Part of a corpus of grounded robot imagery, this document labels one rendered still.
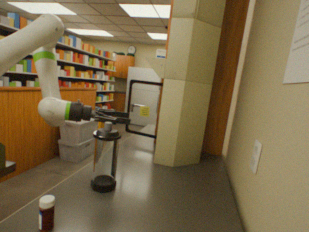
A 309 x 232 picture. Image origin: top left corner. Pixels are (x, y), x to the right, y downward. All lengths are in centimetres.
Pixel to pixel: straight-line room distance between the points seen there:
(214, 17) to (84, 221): 108
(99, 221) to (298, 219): 52
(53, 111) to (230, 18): 117
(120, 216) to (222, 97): 100
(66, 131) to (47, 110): 237
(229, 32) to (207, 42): 34
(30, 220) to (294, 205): 70
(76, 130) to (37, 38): 228
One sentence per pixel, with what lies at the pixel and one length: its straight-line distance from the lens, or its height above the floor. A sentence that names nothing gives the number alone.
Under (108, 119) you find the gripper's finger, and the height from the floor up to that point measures 119.
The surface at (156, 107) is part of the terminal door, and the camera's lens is 139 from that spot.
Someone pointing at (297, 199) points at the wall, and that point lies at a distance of 55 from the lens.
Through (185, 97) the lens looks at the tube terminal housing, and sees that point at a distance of 105.
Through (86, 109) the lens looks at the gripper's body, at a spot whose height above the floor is 122.
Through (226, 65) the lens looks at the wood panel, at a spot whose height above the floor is 155.
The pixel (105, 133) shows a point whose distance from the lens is 75.
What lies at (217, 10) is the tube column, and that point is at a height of 179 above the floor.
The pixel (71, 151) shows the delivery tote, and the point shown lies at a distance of 337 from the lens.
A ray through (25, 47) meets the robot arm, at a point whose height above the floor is 147.
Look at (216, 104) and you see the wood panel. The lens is 141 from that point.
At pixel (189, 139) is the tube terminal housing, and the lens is 113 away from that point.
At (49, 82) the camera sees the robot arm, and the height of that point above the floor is 132.
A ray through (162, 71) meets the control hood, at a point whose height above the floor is 144.
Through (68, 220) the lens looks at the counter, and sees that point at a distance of 72.
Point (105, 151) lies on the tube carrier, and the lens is 77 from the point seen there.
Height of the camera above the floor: 138
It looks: 10 degrees down
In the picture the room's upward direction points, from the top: 7 degrees clockwise
